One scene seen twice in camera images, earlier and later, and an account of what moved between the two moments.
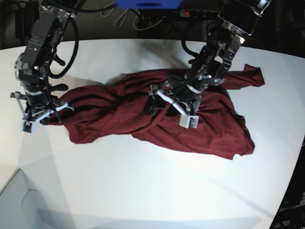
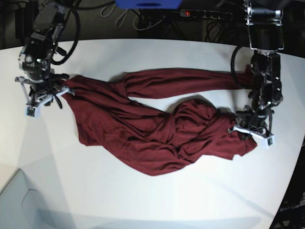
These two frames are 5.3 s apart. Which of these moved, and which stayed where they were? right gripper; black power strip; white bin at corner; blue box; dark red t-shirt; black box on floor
Moved: right gripper; dark red t-shirt
Stayed: blue box; white bin at corner; black box on floor; black power strip
